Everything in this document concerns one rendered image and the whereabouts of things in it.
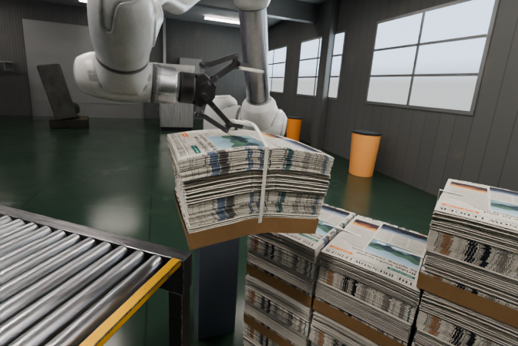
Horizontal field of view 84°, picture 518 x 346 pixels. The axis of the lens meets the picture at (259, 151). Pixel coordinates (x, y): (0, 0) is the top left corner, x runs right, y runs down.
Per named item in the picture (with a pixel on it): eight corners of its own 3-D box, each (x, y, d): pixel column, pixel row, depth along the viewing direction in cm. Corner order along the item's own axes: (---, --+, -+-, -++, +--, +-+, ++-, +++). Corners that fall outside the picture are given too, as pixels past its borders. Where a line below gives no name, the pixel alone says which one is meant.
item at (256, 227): (236, 193, 99) (237, 181, 98) (269, 232, 73) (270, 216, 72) (219, 194, 97) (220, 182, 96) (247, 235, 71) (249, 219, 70)
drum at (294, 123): (302, 142, 721) (304, 118, 707) (288, 143, 708) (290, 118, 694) (295, 140, 756) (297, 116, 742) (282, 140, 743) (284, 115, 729)
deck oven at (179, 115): (154, 123, 881) (153, 65, 843) (190, 124, 913) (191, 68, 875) (152, 130, 756) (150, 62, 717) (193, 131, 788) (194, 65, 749)
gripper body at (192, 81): (177, 68, 72) (213, 74, 76) (174, 102, 74) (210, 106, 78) (180, 68, 65) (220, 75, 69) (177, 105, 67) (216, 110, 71)
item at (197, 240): (223, 193, 97) (222, 181, 96) (253, 234, 71) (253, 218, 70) (175, 203, 92) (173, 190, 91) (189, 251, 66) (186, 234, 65)
